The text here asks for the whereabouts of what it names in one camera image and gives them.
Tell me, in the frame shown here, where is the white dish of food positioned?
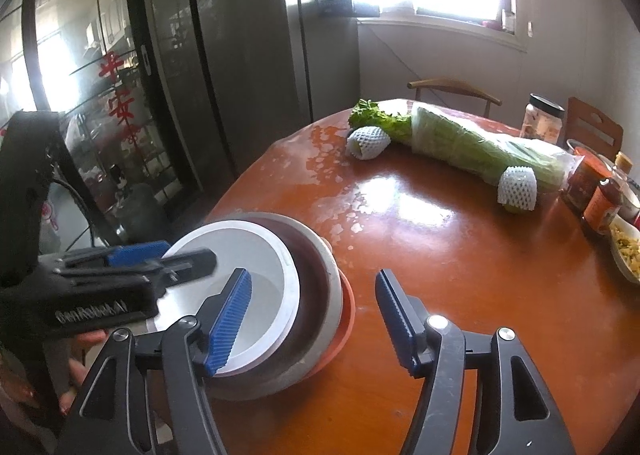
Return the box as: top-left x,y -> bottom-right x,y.
608,215 -> 640,284

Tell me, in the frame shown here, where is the white ceramic bowl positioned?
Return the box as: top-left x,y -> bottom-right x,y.
620,180 -> 640,220

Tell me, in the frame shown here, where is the orange-label sauce bottle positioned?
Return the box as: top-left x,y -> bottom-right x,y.
581,152 -> 633,236

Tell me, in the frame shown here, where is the curved wooden chair back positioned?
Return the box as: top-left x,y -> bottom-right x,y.
407,78 -> 502,118

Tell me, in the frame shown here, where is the green lettuce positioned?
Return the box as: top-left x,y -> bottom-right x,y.
348,99 -> 413,142

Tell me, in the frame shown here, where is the small foam-netted fruit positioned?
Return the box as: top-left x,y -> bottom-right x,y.
346,126 -> 392,162

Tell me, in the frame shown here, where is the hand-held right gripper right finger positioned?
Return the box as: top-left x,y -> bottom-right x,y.
375,269 -> 578,455

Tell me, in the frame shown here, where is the black cable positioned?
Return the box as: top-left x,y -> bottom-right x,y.
50,177 -> 101,241

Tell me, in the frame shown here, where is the black-lidded clear jar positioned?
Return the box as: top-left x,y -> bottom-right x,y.
520,93 -> 566,143

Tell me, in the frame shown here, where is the red-lidded chili sauce jar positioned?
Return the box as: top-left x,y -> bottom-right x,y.
560,147 -> 613,213

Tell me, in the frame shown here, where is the white paper bowl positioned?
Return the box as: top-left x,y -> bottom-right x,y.
157,220 -> 302,378

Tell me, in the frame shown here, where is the wooden chair with slot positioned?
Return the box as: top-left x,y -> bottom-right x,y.
566,96 -> 624,148

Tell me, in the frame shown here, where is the person's left hand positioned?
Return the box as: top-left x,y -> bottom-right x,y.
57,330 -> 108,417

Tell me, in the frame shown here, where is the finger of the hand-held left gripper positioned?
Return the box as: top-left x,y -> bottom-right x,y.
60,241 -> 171,269
55,248 -> 217,289

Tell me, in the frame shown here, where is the large foam-netted fruit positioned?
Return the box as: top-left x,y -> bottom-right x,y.
496,166 -> 538,212

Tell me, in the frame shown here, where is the grey refrigerator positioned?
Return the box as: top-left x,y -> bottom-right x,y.
145,0 -> 361,186

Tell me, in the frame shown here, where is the wrapped napa cabbage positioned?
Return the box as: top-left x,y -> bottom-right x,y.
410,102 -> 583,193

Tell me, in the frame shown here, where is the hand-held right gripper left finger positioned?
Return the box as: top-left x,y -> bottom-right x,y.
59,267 -> 253,455

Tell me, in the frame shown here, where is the large steel bowl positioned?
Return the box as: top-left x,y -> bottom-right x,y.
200,211 -> 348,403

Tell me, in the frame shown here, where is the grey gas cylinder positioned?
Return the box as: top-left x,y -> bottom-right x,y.
117,182 -> 168,246

